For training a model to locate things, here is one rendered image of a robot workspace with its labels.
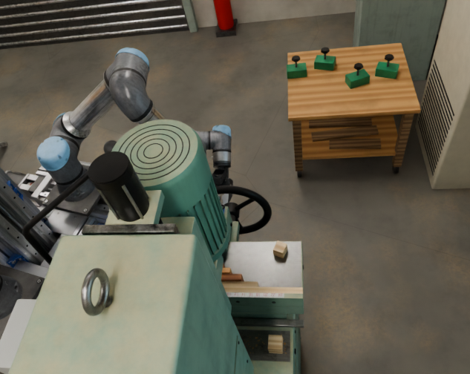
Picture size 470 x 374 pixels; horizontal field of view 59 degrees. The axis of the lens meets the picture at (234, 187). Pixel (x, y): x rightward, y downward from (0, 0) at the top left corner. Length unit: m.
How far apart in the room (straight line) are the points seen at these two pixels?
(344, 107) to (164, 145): 1.58
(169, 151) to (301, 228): 1.70
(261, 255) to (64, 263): 0.74
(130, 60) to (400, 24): 1.98
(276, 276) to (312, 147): 1.39
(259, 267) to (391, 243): 1.23
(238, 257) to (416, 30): 2.16
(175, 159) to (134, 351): 0.33
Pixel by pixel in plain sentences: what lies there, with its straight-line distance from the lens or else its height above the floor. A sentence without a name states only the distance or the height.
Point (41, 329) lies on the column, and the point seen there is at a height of 1.52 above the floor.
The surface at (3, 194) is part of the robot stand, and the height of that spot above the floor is 1.03.
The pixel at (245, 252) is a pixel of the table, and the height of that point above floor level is 0.90.
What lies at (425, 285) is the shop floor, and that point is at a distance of 2.29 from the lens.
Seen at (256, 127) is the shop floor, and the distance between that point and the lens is 2.93.
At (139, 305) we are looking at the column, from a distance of 0.58.
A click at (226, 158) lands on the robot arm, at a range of 1.64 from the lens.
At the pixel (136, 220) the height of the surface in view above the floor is 1.52.
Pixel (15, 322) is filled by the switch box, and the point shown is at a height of 1.48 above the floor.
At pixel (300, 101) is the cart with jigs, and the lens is 2.28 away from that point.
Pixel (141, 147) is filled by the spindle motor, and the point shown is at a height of 1.50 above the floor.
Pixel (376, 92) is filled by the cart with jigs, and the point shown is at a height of 0.53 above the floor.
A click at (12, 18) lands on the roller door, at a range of 4.65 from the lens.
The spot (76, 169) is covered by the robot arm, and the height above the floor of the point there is 0.94.
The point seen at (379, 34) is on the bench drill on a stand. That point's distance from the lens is 3.02.
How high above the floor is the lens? 2.02
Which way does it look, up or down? 51 degrees down
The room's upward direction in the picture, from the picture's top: 14 degrees counter-clockwise
